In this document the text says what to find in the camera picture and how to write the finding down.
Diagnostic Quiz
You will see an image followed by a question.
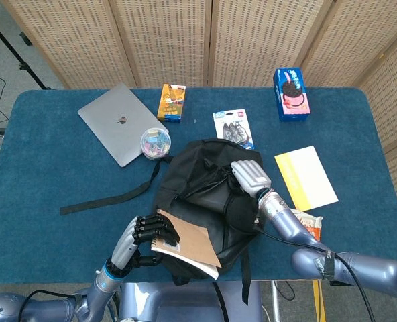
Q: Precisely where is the blue-grey robot torso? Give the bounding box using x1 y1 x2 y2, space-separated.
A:
117 280 264 322

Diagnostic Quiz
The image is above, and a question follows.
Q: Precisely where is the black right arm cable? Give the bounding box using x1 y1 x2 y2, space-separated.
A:
253 217 377 322

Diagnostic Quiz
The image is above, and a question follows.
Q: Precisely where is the black fabric backpack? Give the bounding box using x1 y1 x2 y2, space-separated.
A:
59 138 265 305

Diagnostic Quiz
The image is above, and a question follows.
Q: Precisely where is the white table leg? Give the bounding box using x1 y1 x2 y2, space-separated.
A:
270 280 282 322

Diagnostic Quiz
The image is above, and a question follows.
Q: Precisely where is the blue Oreo cookie box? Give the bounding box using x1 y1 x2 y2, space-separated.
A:
272 67 311 123

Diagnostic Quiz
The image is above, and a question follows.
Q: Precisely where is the clear tub of binder clips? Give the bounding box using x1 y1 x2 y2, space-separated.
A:
140 127 172 160

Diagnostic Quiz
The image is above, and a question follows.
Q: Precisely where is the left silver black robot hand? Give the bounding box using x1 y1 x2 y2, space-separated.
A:
110 214 181 273

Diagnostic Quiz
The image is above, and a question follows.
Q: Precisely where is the blue velvet table cloth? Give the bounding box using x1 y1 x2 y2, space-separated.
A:
0 87 397 286

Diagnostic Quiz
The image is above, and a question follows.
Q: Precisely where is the yellow orange cardboard box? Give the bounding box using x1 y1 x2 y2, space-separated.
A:
156 83 187 123

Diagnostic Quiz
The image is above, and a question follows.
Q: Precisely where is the black tripod stand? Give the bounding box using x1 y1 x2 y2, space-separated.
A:
0 11 52 91

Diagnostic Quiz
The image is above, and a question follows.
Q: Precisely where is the orange snack bag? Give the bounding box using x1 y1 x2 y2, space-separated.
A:
290 207 324 242

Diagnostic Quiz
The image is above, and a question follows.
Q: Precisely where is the blister pack of black clips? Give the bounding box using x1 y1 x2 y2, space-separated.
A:
212 109 256 151

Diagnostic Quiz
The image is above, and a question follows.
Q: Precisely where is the brown kraft spiral notebook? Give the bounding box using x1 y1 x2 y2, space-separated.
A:
150 208 223 280

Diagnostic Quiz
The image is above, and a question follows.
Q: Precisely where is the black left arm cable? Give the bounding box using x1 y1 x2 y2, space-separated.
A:
19 289 82 322

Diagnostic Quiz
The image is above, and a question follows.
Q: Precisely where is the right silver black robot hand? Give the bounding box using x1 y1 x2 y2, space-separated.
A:
230 160 273 197

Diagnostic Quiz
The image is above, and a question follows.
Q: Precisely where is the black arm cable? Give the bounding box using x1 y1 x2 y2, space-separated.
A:
19 289 82 322
253 217 377 322

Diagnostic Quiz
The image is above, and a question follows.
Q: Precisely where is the grey closed laptop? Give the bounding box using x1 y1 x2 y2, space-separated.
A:
77 83 170 168

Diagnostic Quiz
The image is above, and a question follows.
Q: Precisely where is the yellow and white booklet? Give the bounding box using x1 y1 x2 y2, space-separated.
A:
274 145 339 212

